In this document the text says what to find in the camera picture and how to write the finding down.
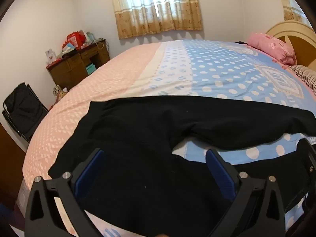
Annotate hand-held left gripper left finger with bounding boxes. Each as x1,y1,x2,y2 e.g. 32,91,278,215
25,148,105,237

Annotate brown wooden desk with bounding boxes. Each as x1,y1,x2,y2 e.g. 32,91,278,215
46,39,111,92

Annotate black folding chair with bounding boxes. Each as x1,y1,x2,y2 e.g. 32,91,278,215
2,83,50,144

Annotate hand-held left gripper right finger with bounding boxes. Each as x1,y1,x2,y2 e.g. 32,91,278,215
205,149,287,237

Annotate striped pillow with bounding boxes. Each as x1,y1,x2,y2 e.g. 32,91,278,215
289,65,316,94

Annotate white greeting card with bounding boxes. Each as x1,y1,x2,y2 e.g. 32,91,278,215
45,49,56,64

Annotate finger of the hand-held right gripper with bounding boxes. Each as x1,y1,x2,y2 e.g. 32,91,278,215
298,138,316,176

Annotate beige patterned curtain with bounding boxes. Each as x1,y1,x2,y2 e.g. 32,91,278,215
109,0,204,39
275,0,313,26

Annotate black pants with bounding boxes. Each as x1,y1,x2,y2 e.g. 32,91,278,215
48,95,316,237

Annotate bed with polka dot sheet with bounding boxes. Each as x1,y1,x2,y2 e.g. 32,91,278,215
16,39,316,237

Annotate cream wooden headboard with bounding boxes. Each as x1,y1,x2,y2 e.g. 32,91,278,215
265,21,316,66

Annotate patterned bag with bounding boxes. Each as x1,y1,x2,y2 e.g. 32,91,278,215
52,85,69,104

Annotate brown wooden door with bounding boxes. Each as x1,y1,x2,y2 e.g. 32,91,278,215
0,122,27,203

